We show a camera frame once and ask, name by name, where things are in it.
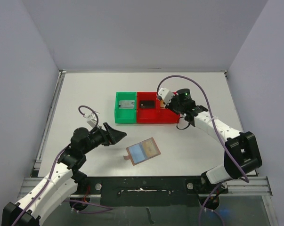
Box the green plastic bin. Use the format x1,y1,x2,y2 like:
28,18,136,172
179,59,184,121
114,92,137,124

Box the blue credit card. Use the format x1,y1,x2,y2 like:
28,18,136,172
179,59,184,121
128,144,146,164

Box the red plastic double bin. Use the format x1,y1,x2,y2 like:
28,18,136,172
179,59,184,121
137,92,179,124

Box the brown leather card holder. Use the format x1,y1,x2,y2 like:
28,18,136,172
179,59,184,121
123,137,161,166

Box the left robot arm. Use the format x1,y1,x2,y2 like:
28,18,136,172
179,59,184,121
1,122,127,226

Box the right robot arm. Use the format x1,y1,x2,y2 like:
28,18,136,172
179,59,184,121
158,88,262,186

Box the black credit card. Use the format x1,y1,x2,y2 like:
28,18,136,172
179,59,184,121
139,100,155,109

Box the silver credit card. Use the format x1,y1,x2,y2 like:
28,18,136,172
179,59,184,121
119,100,135,109

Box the gold VIP card in holder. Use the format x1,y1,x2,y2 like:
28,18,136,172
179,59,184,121
142,139,159,158

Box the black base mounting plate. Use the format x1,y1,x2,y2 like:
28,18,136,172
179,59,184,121
75,176,215,207

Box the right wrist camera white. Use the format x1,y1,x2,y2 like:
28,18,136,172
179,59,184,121
156,88,175,105

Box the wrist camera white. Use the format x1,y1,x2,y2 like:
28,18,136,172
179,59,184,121
83,113,99,128
156,88,175,105

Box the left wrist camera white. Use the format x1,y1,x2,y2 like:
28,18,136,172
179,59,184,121
83,113,99,128

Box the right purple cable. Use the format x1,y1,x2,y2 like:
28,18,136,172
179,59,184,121
156,75,250,226

